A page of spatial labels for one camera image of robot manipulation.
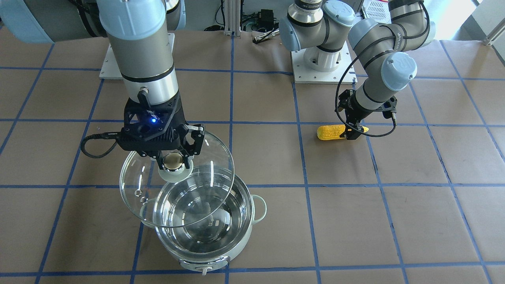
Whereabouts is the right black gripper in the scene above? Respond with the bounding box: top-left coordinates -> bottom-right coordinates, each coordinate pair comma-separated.
118,92 -> 204,171

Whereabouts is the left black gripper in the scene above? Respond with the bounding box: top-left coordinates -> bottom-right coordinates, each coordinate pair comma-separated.
337,90 -> 397,140

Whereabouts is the yellow corn cob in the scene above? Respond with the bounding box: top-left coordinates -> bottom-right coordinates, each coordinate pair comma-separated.
317,124 -> 361,141

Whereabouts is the glass pot lid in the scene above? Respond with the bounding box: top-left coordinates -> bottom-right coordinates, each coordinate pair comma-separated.
119,131 -> 234,228

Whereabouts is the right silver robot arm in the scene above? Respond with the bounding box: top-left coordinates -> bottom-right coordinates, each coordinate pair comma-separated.
1,0 -> 204,171

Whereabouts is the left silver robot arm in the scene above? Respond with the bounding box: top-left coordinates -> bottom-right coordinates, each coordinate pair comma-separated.
279,0 -> 435,140

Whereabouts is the mint green cooking pot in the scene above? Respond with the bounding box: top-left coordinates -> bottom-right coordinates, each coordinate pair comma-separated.
154,174 -> 267,275

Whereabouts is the brown paper table cover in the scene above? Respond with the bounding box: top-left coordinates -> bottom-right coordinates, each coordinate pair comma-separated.
0,27 -> 505,284

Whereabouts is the black power adapter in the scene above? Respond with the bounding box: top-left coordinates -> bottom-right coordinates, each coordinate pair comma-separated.
258,9 -> 275,30

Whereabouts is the aluminium frame post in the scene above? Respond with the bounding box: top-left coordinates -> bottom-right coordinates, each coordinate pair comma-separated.
223,0 -> 241,37

